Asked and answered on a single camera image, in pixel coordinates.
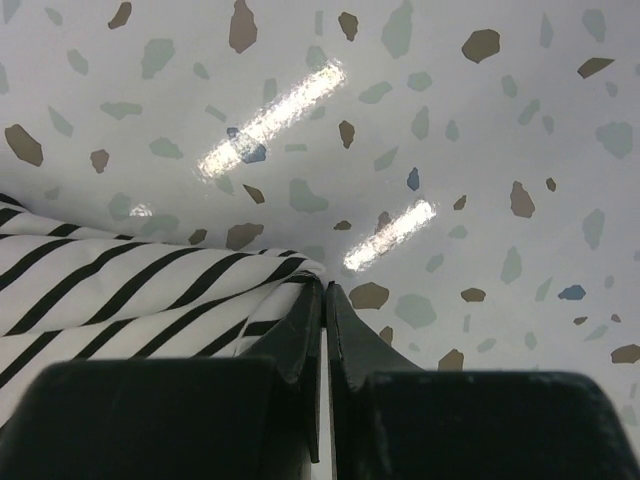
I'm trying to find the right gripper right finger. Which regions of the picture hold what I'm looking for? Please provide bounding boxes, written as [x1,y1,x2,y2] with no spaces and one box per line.
[325,283,639,479]

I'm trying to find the black white striped tank top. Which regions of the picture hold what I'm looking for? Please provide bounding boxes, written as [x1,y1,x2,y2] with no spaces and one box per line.
[0,192,329,389]

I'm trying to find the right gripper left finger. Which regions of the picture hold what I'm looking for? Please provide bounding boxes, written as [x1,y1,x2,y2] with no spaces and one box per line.
[1,280,323,479]

